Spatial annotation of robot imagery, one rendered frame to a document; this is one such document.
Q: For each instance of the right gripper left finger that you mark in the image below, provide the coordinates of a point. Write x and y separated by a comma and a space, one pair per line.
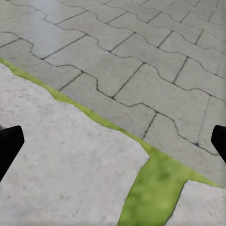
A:
11, 141

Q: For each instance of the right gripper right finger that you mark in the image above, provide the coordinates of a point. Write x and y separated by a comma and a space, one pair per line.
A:
218, 139

